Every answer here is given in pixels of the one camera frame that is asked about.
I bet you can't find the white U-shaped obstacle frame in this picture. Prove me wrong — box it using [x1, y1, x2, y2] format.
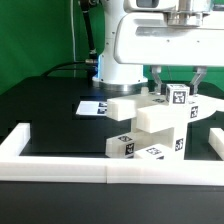
[0, 123, 224, 186]

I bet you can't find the white tagged cube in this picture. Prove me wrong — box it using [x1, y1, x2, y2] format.
[166, 84, 190, 105]

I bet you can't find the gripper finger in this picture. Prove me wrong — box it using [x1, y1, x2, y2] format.
[150, 66, 166, 95]
[190, 66, 207, 95]

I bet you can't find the white chair back part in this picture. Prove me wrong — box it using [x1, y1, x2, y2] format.
[107, 87, 224, 124]

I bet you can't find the white chair seat part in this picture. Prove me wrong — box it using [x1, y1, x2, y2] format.
[131, 117, 187, 160]

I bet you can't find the black cable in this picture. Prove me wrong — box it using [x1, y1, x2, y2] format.
[40, 0, 101, 78]

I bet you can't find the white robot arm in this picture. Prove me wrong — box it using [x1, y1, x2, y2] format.
[79, 0, 224, 94]

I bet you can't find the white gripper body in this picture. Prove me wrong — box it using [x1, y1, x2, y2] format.
[114, 11, 224, 67]

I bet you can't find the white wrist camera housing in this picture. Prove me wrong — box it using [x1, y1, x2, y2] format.
[123, 0, 177, 12]

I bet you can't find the white sheet with tags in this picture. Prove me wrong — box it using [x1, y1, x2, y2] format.
[76, 101, 107, 116]

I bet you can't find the white cable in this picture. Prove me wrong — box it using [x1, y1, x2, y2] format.
[69, 0, 78, 78]

